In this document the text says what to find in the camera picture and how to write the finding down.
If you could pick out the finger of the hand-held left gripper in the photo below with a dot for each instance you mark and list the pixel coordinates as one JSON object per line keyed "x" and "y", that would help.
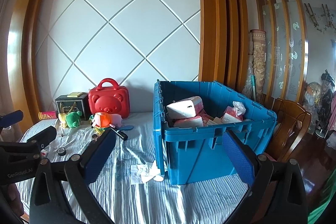
{"x": 43, "y": 136}
{"x": 11, "y": 118}

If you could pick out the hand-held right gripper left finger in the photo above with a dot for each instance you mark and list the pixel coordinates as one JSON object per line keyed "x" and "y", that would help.
{"x": 101, "y": 155}

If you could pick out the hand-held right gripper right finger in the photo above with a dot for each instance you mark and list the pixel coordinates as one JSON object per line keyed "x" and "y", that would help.
{"x": 237, "y": 158}

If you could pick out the blue plastic storage container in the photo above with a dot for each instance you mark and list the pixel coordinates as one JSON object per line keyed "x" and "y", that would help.
{"x": 199, "y": 155}

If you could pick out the pink yellow snack tube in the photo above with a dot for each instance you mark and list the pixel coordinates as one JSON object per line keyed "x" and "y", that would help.
{"x": 48, "y": 115}

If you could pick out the black cylindrical tool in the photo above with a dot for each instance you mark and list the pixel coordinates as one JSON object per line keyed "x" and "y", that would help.
{"x": 120, "y": 134}

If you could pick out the yellow green plush toy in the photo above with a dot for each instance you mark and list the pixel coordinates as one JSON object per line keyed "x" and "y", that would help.
{"x": 70, "y": 119}

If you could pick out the orange pink plush toy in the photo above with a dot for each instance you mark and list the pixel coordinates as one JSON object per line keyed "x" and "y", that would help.
{"x": 105, "y": 119}

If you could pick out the blue flat plastic toy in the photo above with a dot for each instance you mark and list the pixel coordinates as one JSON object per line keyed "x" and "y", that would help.
{"x": 128, "y": 127}

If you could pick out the pink tissue pack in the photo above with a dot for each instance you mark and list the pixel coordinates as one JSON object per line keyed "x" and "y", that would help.
{"x": 186, "y": 107}
{"x": 189, "y": 123}
{"x": 231, "y": 117}

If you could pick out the crumpled white tissue paper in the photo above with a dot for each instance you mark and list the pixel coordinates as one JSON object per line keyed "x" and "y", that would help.
{"x": 143, "y": 172}

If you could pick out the black gift box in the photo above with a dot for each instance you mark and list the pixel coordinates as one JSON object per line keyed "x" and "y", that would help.
{"x": 78, "y": 106}

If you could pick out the white plastic bag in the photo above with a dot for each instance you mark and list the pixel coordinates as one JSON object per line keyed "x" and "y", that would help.
{"x": 239, "y": 108}

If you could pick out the striped blue bedsheet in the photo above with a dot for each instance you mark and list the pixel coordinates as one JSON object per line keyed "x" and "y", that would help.
{"x": 126, "y": 200}

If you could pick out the yellow notepad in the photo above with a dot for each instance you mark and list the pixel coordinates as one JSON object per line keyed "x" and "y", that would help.
{"x": 74, "y": 94}

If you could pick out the red bear suitcase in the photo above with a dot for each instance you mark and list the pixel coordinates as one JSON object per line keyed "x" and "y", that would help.
{"x": 110, "y": 100}

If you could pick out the wooden chair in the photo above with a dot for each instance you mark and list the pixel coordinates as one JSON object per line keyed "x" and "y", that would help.
{"x": 288, "y": 127}

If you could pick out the white round stand base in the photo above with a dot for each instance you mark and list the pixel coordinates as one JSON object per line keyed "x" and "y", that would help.
{"x": 321, "y": 134}

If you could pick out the green cloth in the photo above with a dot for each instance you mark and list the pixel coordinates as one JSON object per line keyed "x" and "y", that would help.
{"x": 325, "y": 200}

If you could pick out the rolled patterned carpet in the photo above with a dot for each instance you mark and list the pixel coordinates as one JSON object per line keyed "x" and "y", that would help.
{"x": 258, "y": 61}

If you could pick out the plastic wrapped bundle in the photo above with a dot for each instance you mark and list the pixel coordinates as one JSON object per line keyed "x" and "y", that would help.
{"x": 313, "y": 92}

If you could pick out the black hanging garment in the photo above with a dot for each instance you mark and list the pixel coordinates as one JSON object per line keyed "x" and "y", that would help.
{"x": 326, "y": 98}

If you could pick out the wooden frosted glass partition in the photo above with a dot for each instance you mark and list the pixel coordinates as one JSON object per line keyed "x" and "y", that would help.
{"x": 283, "y": 37}

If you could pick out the wooden arch wall frame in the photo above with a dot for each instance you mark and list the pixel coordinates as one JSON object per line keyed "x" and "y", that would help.
{"x": 210, "y": 29}

